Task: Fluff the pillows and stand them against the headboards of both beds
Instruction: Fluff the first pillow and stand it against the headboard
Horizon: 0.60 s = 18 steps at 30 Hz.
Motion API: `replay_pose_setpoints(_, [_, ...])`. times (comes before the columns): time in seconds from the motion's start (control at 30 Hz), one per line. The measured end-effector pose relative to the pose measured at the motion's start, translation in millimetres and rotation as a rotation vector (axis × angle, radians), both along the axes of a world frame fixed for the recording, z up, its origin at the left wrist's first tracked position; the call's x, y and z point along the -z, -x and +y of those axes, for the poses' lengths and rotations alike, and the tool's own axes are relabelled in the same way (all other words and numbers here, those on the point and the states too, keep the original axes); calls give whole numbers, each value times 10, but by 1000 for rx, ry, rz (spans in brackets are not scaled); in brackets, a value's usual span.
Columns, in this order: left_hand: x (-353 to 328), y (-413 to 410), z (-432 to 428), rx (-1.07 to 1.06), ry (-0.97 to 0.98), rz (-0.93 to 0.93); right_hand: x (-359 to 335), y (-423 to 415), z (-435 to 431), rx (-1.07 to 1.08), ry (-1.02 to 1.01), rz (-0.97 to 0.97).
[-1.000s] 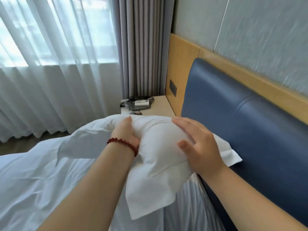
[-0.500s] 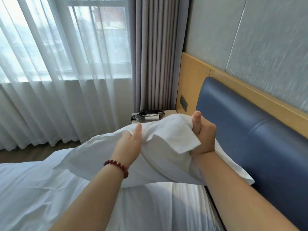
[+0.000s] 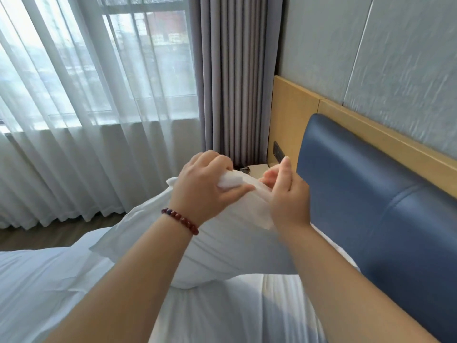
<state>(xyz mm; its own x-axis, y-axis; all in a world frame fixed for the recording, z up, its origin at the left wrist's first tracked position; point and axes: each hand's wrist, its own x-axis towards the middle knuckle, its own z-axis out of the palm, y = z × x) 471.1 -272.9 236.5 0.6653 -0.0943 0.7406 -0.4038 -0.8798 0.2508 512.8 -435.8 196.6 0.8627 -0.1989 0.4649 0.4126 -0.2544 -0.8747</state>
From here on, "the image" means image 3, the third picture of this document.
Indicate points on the white sheer curtain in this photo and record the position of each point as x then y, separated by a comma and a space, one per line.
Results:
71, 121

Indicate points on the person's right forearm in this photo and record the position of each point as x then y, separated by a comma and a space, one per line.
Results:
342, 285

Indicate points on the black wall switch panel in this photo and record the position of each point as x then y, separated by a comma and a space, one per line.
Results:
278, 151

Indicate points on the wooden headboard frame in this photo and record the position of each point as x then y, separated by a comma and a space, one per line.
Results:
296, 117

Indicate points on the dark object on bedside table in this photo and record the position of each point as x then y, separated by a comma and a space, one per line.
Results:
245, 170

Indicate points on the white pillow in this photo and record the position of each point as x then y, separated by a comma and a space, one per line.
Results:
228, 242

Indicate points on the window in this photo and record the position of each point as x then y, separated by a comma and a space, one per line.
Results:
107, 57

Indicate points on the person's left forearm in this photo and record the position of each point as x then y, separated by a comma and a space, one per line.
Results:
125, 282

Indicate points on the person's right thumb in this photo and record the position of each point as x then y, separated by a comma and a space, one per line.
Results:
285, 175

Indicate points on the person's left thumb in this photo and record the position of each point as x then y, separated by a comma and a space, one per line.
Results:
237, 194

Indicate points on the person's right hand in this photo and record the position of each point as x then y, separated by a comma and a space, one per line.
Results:
290, 203

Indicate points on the grey drape curtain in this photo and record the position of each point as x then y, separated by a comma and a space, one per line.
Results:
232, 78

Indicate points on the person's left hand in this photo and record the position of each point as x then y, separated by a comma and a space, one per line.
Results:
200, 191

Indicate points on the blue padded headboard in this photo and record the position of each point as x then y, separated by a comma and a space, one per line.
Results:
385, 225

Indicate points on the wooden bedside table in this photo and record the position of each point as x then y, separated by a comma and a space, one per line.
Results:
259, 170

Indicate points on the white bed sheet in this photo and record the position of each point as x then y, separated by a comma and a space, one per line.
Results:
107, 300

